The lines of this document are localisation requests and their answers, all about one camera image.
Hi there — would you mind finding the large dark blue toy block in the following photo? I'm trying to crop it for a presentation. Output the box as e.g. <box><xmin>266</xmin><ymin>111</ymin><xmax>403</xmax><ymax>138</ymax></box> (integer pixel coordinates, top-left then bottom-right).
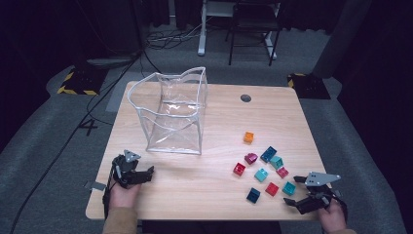
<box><xmin>260</xmin><ymin>145</ymin><xmax>279</xmax><ymax>164</ymax></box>

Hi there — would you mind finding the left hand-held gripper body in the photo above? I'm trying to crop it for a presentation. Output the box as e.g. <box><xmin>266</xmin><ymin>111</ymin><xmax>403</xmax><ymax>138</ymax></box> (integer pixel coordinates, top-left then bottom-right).
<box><xmin>114</xmin><ymin>149</ymin><xmax>142</xmax><ymax>189</ymax></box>

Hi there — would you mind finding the clear plastic bag white trim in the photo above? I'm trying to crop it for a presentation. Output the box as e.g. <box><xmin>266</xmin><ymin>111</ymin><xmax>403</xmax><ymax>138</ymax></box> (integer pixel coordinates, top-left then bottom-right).
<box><xmin>127</xmin><ymin>66</ymin><xmax>208</xmax><ymax>156</ymax></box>

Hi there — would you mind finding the looped thin black cable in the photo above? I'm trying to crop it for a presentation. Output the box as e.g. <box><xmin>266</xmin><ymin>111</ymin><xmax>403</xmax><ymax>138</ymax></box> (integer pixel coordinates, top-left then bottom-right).
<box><xmin>86</xmin><ymin>72</ymin><xmax>137</xmax><ymax>127</ymax></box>

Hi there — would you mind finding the short black floor cable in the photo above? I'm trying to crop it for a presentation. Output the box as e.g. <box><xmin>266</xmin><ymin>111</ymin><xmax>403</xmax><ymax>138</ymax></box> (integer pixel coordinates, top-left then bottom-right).
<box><xmin>141</xmin><ymin>48</ymin><xmax>163</xmax><ymax>74</ymax></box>

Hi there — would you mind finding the light turquoise toy block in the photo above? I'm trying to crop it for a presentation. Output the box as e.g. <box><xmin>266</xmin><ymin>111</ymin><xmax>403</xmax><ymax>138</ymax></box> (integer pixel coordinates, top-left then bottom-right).
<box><xmin>253</xmin><ymin>168</ymin><xmax>270</xmax><ymax>183</ymax></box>

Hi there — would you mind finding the black chair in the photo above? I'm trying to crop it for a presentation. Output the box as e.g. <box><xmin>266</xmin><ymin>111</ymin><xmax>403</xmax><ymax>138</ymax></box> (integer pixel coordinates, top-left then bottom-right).
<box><xmin>225</xmin><ymin>0</ymin><xmax>283</xmax><ymax>67</ymax></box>

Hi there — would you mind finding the sea green toy block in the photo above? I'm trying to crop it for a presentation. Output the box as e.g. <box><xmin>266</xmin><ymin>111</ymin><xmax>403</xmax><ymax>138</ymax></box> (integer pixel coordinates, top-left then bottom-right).
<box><xmin>270</xmin><ymin>155</ymin><xmax>284</xmax><ymax>171</ymax></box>

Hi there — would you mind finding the teal toy block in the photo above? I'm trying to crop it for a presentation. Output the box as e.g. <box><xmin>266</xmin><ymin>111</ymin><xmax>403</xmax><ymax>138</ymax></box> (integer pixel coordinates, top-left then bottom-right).
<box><xmin>282</xmin><ymin>180</ymin><xmax>297</xmax><ymax>197</ymax></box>

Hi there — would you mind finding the grey metal table bracket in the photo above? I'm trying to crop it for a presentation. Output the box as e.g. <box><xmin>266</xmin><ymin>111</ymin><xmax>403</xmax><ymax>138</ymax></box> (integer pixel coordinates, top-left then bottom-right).
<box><xmin>83</xmin><ymin>180</ymin><xmax>107</xmax><ymax>192</ymax></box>

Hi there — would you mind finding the long black floor cable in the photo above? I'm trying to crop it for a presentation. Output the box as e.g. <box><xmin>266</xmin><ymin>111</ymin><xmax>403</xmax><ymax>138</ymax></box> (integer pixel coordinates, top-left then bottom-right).
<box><xmin>9</xmin><ymin>48</ymin><xmax>144</xmax><ymax>234</ymax></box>

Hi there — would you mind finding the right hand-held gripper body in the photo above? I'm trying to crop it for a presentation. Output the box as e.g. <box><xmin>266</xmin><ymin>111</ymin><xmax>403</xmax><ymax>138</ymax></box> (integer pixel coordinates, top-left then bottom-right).
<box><xmin>298</xmin><ymin>171</ymin><xmax>342</xmax><ymax>215</ymax></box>

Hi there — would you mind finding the small dark blue toy block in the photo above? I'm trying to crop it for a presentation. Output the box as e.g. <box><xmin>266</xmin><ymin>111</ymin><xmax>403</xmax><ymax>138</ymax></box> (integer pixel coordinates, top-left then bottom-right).
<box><xmin>245</xmin><ymin>187</ymin><xmax>261</xmax><ymax>205</ymax></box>

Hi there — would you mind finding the tangled floor cable bundle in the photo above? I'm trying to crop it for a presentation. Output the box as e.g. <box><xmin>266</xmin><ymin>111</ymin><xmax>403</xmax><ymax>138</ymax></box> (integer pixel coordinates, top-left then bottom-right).
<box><xmin>145</xmin><ymin>27</ymin><xmax>204</xmax><ymax>51</ymax></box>

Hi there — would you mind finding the person's left hand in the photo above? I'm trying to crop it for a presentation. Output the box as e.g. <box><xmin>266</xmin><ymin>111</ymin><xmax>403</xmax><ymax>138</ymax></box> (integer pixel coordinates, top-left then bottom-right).
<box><xmin>108</xmin><ymin>183</ymin><xmax>142</xmax><ymax>211</ymax></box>

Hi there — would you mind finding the white desk frame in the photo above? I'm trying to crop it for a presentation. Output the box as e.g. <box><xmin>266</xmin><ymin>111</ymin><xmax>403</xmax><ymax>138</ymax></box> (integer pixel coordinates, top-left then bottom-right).
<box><xmin>197</xmin><ymin>0</ymin><xmax>282</xmax><ymax>61</ymax></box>

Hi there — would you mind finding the magenta toy block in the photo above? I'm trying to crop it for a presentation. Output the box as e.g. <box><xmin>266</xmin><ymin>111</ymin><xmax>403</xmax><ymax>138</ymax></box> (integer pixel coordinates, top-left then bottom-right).
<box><xmin>244</xmin><ymin>152</ymin><xmax>259</xmax><ymax>166</ymax></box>

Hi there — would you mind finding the yellow-black striped stand base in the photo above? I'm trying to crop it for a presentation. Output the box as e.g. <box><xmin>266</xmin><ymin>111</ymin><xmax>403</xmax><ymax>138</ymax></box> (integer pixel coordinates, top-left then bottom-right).
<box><xmin>56</xmin><ymin>66</ymin><xmax>108</xmax><ymax>97</ymax></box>
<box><xmin>286</xmin><ymin>72</ymin><xmax>331</xmax><ymax>100</ymax></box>

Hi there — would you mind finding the red toy block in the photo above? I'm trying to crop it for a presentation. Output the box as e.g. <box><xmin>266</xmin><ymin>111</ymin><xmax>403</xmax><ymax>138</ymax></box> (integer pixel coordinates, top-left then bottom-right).
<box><xmin>232</xmin><ymin>162</ymin><xmax>247</xmax><ymax>177</ymax></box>
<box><xmin>264</xmin><ymin>181</ymin><xmax>281</xmax><ymax>197</ymax></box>

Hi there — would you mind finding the person's right hand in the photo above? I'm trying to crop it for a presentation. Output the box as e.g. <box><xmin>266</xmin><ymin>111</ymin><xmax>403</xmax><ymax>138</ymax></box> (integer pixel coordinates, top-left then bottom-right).
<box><xmin>318</xmin><ymin>199</ymin><xmax>348</xmax><ymax>234</ymax></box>

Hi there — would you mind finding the grey curtain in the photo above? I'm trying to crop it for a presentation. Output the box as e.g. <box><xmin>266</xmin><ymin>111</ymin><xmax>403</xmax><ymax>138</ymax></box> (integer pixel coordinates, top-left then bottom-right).
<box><xmin>313</xmin><ymin>0</ymin><xmax>373</xmax><ymax>79</ymax></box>

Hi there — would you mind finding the grey flat stand base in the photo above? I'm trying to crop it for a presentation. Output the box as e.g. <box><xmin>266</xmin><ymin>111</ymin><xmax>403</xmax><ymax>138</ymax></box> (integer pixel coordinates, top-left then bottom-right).
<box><xmin>86</xmin><ymin>57</ymin><xmax>142</xmax><ymax>69</ymax></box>

